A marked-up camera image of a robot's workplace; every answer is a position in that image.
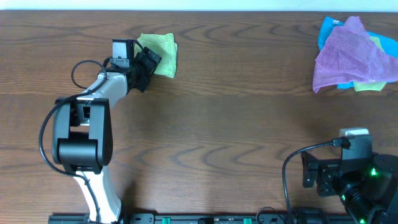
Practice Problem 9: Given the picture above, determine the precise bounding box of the green microfiber cloth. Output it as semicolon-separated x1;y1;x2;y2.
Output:
137;33;178;78

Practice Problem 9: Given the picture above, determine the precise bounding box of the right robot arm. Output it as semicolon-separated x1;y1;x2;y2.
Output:
301;152;397;224

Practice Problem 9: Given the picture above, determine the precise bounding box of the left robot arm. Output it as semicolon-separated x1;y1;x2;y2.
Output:
49;47;162;223

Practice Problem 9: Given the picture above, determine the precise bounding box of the purple microfiber cloth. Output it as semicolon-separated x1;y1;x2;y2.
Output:
312;16;397;93

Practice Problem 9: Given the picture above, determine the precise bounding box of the blue microfiber cloth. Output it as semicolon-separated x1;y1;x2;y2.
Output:
318;17;397;89

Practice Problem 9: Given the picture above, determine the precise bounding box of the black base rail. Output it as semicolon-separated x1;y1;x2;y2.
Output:
47;213;329;224

